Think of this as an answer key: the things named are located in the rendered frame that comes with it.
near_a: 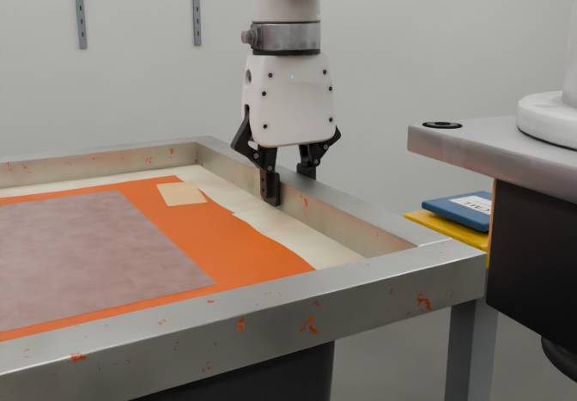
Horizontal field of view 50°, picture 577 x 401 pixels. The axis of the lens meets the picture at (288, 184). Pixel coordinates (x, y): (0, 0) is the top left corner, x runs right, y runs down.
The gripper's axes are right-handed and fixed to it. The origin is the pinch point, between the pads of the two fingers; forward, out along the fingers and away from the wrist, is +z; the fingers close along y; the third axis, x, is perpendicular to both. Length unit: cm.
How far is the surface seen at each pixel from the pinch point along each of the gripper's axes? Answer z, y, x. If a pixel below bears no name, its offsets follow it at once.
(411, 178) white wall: 68, 186, 200
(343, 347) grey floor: 100, 83, 112
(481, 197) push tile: 2.4, 21.1, -9.6
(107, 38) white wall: -11, 26, 200
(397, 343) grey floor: 100, 102, 105
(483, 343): 19.1, 18.7, -13.9
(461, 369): 22.7, 16.8, -12.5
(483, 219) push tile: 2.4, 15.3, -15.7
